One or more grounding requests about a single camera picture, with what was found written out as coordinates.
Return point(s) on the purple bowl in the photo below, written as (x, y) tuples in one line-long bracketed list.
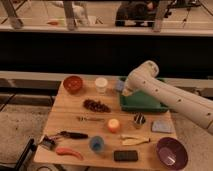
[(172, 153)]

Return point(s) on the yellow banana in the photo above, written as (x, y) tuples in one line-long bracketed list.
[(131, 140)]

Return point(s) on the green plastic tray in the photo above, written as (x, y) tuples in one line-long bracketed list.
[(141, 102)]

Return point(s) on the black rectangular block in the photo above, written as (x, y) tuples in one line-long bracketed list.
[(125, 155)]

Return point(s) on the blue sponge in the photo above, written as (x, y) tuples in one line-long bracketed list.
[(119, 86)]

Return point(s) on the blue cup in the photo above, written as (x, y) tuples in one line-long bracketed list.
[(96, 144)]

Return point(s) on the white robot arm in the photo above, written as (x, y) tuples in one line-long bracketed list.
[(195, 108)]

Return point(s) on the bunch of dark grapes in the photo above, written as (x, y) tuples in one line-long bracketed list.
[(96, 106)]

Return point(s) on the metal clip tool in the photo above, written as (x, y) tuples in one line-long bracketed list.
[(47, 143)]

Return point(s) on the black chair frame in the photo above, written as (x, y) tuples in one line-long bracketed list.
[(30, 147)]

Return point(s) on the person in background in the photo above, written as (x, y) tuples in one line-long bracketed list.
[(141, 12)]

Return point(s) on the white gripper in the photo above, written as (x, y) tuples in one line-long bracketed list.
[(127, 91)]

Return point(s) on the white cup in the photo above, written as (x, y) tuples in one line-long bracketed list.
[(101, 84)]

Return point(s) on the black handled brush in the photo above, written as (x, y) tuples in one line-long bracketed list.
[(72, 135)]

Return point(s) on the orange round fruit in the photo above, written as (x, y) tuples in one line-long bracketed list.
[(113, 125)]

